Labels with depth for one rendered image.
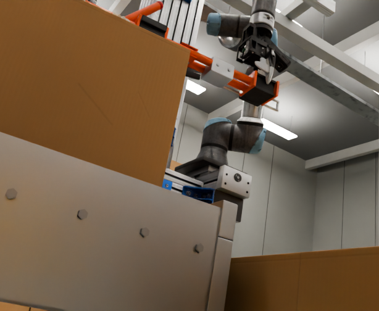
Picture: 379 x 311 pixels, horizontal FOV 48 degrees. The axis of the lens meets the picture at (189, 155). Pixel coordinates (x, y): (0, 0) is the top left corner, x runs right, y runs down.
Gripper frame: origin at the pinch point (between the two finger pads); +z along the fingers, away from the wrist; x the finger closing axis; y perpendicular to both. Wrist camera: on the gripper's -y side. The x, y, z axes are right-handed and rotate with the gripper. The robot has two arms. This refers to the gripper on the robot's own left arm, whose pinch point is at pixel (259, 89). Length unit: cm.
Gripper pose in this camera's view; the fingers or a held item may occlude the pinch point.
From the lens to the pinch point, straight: 124.6
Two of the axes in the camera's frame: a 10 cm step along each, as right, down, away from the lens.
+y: -8.8, -3.2, -3.6
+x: 4.5, -2.8, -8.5
